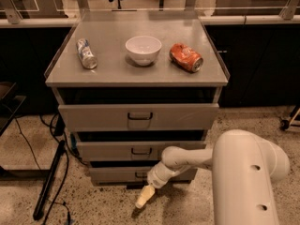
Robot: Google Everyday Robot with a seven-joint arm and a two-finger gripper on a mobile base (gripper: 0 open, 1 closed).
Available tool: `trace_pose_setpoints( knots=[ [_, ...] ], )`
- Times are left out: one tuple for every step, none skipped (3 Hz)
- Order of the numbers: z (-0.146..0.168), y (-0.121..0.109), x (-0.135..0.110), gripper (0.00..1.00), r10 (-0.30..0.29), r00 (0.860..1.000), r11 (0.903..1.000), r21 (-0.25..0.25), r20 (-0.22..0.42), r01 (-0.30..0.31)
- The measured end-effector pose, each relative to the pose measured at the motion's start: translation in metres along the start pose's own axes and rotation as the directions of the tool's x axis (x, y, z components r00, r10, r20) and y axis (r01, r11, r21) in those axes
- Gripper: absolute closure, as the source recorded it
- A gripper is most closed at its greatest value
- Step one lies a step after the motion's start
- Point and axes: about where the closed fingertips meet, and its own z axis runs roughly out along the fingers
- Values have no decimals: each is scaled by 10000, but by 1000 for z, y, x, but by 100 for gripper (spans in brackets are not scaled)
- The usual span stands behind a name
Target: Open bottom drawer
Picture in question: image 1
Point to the wheeled cart base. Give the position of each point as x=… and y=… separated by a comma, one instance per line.
x=293, y=120

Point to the white ceramic bowl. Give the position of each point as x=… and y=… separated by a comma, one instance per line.
x=143, y=50

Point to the grey drawer cabinet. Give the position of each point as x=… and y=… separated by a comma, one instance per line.
x=118, y=80

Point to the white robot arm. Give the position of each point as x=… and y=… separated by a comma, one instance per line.
x=244, y=167

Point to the grey bottom drawer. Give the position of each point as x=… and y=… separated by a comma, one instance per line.
x=119, y=175

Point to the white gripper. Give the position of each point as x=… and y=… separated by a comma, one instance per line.
x=155, y=177

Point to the grey drawer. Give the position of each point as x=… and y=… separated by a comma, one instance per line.
x=119, y=175
x=124, y=117
x=127, y=151

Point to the grey middle drawer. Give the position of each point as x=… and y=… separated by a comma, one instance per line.
x=127, y=151

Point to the white horizontal rail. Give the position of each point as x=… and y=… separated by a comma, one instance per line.
x=212, y=20

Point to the black power strip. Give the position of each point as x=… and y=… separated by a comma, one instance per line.
x=47, y=185

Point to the crushed blue white can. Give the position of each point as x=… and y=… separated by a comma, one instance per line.
x=88, y=60

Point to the grey top drawer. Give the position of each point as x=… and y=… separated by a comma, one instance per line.
x=124, y=117

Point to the crushed orange soda can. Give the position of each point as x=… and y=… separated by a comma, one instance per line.
x=186, y=57

